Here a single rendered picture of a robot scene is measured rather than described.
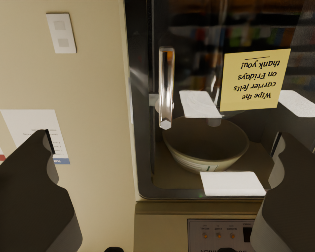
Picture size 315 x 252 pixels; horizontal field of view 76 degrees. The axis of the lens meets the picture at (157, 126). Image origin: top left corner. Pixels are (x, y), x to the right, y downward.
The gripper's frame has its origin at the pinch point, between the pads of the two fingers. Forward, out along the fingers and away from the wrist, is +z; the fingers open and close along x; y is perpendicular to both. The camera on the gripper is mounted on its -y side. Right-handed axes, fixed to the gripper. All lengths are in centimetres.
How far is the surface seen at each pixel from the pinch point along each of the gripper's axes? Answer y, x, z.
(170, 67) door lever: -1.2, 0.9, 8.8
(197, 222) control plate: 27.1, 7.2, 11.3
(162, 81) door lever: 0.2, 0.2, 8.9
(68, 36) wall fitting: 2, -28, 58
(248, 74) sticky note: 0.8, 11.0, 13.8
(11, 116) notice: 32, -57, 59
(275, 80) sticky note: 1.6, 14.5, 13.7
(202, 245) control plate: 29.7, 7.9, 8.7
